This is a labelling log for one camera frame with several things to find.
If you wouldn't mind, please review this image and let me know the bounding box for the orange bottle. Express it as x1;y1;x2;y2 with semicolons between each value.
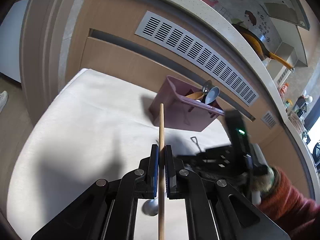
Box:
278;82;289;101

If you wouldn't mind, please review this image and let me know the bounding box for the orange frying pan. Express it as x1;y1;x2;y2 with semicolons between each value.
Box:
232;22;295;72

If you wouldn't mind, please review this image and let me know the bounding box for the small grey vent grille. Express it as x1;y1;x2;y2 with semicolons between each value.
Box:
261;111;277;129

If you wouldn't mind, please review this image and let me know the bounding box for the shovel handle metal spoon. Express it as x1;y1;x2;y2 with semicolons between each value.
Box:
190;137;203;152

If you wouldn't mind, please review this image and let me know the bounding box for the large grey vent grille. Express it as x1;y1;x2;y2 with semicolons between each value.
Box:
135;11;259;107

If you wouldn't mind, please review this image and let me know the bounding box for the person's right hand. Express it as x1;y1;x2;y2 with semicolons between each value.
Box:
249;166;276;206

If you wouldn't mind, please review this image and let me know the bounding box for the black handled metal spoon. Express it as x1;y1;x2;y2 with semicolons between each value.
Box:
202;80;214;94

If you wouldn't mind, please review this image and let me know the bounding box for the red sweater forearm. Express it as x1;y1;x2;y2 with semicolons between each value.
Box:
257;166;319;239

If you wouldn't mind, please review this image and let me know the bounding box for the kitchen countertop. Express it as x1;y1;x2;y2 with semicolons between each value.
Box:
158;0;319;201

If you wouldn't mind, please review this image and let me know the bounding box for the brown wooden spoon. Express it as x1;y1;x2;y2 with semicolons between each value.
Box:
185;92;204;100

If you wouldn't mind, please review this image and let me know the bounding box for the purple plastic utensil caddy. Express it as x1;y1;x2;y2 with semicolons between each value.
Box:
149;75;225;132

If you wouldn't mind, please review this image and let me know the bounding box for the white sneaker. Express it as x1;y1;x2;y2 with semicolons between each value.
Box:
0;90;8;113

